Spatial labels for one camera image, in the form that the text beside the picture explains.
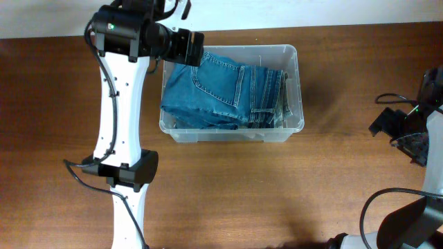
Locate dark blue jeans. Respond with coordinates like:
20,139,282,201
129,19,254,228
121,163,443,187
161,52,283,130

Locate clear plastic storage bin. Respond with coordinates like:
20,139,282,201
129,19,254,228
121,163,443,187
159,44,305,143

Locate light blue jeans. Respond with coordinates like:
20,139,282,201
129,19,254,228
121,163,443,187
273,71,293,128

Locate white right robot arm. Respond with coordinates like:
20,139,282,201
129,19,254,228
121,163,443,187
325,66,442,248

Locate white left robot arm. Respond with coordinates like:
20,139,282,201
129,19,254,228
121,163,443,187
81,1,204,248

